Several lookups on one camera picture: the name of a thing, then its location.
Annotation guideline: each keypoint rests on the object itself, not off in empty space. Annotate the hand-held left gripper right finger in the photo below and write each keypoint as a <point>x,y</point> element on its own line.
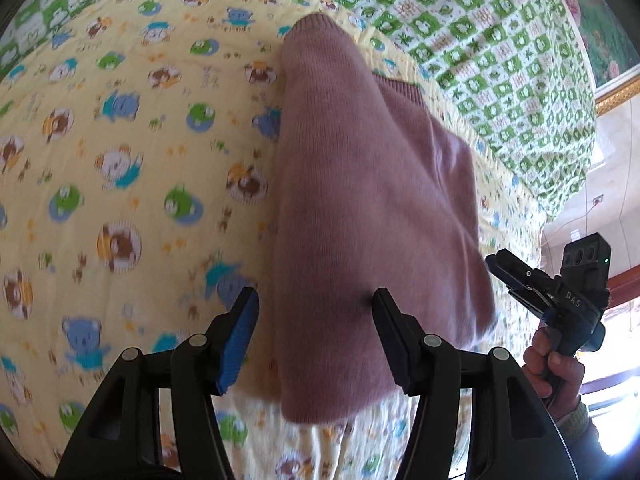
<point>395,345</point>

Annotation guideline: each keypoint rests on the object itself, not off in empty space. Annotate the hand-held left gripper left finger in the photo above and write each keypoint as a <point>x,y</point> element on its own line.
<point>235,345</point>

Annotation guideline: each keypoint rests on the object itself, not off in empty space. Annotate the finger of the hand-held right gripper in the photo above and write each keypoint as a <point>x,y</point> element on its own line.
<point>517,262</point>
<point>510,285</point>

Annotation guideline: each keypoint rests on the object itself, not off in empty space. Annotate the pink knitted sweater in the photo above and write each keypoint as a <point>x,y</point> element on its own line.
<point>365,200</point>

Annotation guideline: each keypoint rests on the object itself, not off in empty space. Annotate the person's right forearm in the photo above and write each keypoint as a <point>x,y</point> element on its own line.
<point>585,430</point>

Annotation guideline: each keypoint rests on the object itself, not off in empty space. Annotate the person's right hand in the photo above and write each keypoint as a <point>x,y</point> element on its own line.
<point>560,375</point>

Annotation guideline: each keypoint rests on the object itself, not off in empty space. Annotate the yellow bear print blanket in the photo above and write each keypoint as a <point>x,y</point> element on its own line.
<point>125,185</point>

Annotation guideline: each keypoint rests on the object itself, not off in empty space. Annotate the green checkered quilt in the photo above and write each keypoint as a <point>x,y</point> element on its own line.
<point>490,60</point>

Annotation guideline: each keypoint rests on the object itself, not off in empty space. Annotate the gold framed flower picture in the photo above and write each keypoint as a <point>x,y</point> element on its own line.
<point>610,35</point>

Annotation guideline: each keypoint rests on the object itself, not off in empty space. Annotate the white wall socket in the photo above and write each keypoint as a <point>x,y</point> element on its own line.
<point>598,201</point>

